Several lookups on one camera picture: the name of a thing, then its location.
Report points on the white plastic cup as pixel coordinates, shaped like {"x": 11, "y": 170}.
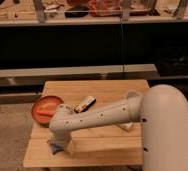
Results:
{"x": 133, "y": 94}

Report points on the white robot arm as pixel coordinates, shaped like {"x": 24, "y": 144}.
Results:
{"x": 162, "y": 112}

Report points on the orange carrot in bowl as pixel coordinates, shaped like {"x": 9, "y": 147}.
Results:
{"x": 46, "y": 111}

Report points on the black chocolate bar packet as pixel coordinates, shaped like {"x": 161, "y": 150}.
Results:
{"x": 85, "y": 104}

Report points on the orange bowl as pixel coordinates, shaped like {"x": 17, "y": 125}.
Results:
{"x": 43, "y": 102}

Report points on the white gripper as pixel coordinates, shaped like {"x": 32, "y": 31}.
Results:
{"x": 63, "y": 139}

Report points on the white tube bottle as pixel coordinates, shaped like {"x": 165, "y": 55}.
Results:
{"x": 126, "y": 126}

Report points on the wooden table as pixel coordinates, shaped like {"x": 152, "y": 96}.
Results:
{"x": 102, "y": 146}

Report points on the black object on shelf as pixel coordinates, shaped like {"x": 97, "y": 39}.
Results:
{"x": 77, "y": 11}

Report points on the long grey bench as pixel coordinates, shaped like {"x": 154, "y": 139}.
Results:
{"x": 38, "y": 76}

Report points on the red object on shelf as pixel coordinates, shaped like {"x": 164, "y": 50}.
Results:
{"x": 104, "y": 8}

